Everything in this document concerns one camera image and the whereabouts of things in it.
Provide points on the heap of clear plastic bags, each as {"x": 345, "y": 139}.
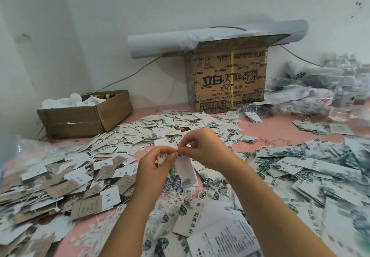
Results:
{"x": 322, "y": 93}

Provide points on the large printed cardboard box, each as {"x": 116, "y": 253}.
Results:
{"x": 228, "y": 77}

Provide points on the white crumpled material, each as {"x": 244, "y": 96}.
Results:
{"x": 73, "y": 101}

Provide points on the heap of small tags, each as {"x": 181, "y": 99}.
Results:
{"x": 162, "y": 126}

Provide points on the person's right forearm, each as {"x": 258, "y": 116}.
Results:
{"x": 286, "y": 219}

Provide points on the person's right hand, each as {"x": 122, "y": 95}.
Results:
{"x": 211, "y": 147}

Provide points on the single white leaf print tag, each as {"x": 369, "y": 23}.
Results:
{"x": 184, "y": 173}

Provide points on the pile of brown white tags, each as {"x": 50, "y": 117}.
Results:
{"x": 49, "y": 195}

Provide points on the person's left forearm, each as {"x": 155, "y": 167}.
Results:
{"x": 124, "y": 233}

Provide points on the small open cardboard box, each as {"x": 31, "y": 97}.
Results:
{"x": 84, "y": 115}

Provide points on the clear plastic bag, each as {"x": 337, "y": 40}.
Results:
{"x": 34, "y": 149}

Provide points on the person's left hand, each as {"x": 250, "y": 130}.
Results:
{"x": 150, "y": 173}

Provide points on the pile of green leaf tags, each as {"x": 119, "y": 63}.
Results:
{"x": 315, "y": 193}

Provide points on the white roll in plastic wrap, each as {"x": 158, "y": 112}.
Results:
{"x": 165, "y": 42}

